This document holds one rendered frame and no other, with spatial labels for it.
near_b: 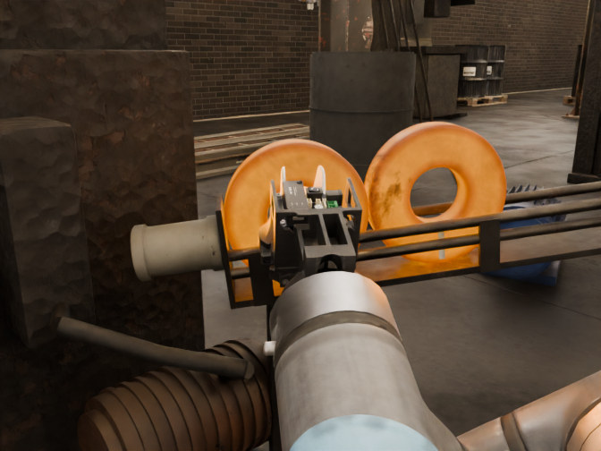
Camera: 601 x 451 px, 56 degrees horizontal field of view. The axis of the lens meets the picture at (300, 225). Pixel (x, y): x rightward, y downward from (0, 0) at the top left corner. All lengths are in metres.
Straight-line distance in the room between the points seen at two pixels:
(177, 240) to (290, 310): 0.23
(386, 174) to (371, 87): 2.42
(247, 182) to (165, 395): 0.24
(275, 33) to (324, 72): 5.66
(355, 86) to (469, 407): 1.88
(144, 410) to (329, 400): 0.32
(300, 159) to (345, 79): 2.45
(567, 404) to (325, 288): 0.17
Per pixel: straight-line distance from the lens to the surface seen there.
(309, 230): 0.46
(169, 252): 0.59
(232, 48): 8.24
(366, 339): 0.36
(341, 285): 0.39
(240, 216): 0.59
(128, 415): 0.62
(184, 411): 0.63
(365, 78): 3.01
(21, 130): 0.63
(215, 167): 4.32
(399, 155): 0.60
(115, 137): 0.77
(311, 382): 0.34
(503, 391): 1.68
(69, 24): 0.81
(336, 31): 4.83
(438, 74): 8.25
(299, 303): 0.39
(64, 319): 0.64
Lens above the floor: 0.87
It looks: 17 degrees down
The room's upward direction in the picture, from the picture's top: straight up
